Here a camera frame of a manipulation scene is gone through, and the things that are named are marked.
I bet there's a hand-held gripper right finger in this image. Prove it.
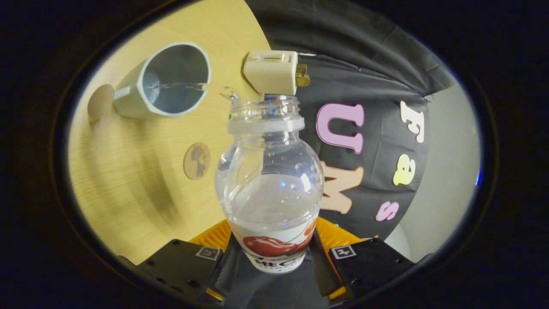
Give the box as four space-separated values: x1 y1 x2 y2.
310 217 414 305

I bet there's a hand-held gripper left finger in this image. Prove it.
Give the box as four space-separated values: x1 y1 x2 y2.
118 219 234 306

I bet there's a round wooden coaster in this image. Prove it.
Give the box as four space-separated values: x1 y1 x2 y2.
183 142 211 181
87 84 115 123

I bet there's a clear plastic juice bottle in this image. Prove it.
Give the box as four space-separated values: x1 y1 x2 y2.
214 94 324 275

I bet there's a pale green cup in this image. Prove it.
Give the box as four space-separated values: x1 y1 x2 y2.
112 42 212 119

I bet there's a light wooden table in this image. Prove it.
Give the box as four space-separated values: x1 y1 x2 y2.
68 0 271 266

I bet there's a black backdrop cloth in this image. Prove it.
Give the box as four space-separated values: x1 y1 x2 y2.
212 0 459 309

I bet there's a brown toast slice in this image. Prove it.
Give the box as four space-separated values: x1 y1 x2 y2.
295 64 311 88

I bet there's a white toaster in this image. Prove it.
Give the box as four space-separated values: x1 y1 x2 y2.
243 50 299 96

